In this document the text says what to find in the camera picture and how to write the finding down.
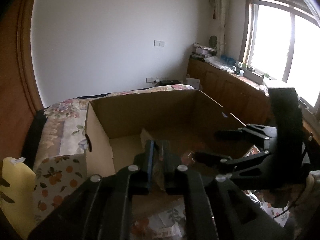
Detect dark snack packet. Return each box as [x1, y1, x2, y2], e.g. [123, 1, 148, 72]
[140, 128, 195, 192]

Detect wooden window cabinet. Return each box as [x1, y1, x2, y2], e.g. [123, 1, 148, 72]
[186, 57, 320, 145]

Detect brown cardboard box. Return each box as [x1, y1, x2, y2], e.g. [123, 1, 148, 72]
[85, 89, 249, 177]

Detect orange print bed sheet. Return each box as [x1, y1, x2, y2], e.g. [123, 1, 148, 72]
[29, 167, 287, 239]

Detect floral quilt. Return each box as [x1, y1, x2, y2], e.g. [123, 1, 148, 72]
[33, 85, 193, 171]

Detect clutter pile on cabinet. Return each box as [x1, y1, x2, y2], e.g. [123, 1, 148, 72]
[191, 36, 264, 85]

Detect yellow plush pillow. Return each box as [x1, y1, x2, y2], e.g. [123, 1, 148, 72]
[1, 157, 36, 239]

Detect wooden wardrobe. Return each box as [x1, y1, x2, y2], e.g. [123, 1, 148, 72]
[1, 0, 43, 159]

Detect floral curtain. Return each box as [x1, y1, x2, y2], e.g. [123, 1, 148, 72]
[215, 0, 229, 55]

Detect window with brown frame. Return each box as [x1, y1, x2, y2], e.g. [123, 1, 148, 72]
[242, 0, 319, 112]

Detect white wall socket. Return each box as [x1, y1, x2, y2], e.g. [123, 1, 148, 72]
[145, 77, 169, 83]

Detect white wall switch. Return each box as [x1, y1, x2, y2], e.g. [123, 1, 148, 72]
[153, 40, 165, 47]

